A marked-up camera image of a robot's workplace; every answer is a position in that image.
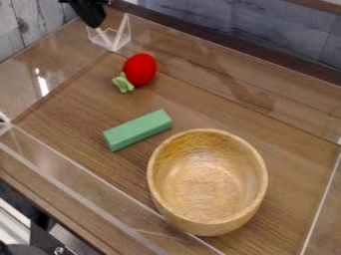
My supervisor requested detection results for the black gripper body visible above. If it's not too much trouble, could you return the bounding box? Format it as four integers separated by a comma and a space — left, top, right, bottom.
59, 0, 109, 29

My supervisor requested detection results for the red plush strawberry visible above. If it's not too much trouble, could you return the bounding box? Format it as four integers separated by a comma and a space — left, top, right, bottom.
112, 53, 158, 94

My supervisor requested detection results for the green rectangular block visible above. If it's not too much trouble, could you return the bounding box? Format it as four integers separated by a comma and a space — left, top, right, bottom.
103, 110, 171, 151

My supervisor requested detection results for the wooden bowl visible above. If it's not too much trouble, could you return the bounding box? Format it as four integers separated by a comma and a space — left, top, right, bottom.
147, 128, 269, 236

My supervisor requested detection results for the clear acrylic enclosure wall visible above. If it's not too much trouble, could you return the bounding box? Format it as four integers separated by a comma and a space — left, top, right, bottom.
0, 12, 341, 255

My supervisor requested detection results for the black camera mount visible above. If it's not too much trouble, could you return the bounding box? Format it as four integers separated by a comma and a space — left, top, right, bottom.
0, 222, 73, 255

